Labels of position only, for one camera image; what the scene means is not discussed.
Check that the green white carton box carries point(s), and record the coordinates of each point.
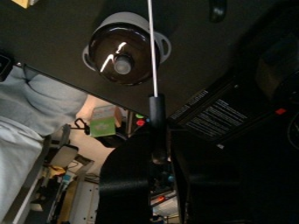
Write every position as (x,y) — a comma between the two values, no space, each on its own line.
(103,128)

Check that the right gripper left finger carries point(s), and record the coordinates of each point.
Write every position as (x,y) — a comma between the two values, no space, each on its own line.
(124,180)

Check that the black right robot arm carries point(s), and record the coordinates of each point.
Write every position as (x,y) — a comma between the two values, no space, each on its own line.
(218,116)

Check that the gray pot with dark lid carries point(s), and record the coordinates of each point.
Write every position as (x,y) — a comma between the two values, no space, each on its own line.
(124,43)

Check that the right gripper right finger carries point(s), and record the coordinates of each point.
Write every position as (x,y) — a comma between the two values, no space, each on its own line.
(226,198)

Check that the white cloth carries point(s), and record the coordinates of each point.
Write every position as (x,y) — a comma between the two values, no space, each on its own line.
(15,151)

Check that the white cabinet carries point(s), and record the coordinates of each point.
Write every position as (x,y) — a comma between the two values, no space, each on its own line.
(83,201)

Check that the black box with indicator lights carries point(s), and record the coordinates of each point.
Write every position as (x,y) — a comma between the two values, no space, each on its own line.
(140,122)

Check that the gray cloth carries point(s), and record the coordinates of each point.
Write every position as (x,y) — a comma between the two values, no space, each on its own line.
(39,99)

